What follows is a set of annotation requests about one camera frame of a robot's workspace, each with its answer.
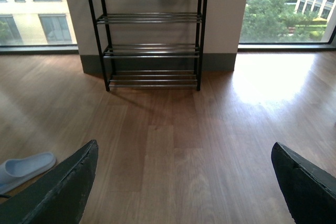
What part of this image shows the black metal shoe rack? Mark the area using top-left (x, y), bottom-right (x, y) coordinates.
top-left (88, 0), bottom-right (207, 91)

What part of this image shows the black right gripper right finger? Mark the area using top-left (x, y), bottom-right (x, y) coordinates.
top-left (271, 142), bottom-right (335, 223)

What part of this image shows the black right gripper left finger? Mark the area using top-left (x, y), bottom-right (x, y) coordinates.
top-left (1, 140), bottom-right (98, 223)

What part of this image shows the light blue slipper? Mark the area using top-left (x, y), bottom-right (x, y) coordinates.
top-left (1, 152), bottom-right (56, 195)

